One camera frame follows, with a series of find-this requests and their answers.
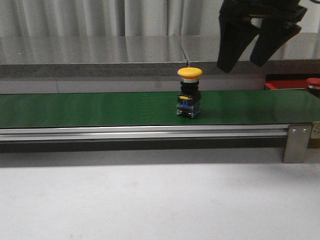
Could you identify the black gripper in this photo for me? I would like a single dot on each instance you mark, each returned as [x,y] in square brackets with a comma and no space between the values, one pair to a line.
[277,27]

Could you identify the yellow mushroom push button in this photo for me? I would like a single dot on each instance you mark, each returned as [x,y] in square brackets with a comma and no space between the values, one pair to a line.
[189,98]

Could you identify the right grey stone slab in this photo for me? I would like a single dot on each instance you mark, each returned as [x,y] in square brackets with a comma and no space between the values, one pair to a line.
[300,55]

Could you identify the grey stone slab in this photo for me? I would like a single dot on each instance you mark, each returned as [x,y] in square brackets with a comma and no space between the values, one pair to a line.
[94,56]
[300,55]

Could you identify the red plastic tray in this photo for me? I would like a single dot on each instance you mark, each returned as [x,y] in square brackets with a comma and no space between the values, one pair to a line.
[287,84]

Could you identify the green conveyor belt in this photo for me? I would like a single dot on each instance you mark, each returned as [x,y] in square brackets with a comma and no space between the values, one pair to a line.
[240,107]

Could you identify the conveyor end plate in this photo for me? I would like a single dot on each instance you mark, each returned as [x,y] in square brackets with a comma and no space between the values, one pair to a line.
[314,138]

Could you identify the left grey stone slab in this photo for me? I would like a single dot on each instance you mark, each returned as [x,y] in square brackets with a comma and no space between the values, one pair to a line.
[94,56]

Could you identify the grey pleated curtain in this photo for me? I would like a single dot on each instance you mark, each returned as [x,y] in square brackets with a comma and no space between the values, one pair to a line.
[97,18]

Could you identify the aluminium conveyor side rail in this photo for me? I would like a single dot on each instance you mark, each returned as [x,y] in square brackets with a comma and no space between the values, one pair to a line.
[142,132]

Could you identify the metal conveyor support bracket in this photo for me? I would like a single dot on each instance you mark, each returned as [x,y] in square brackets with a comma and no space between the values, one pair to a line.
[297,142]

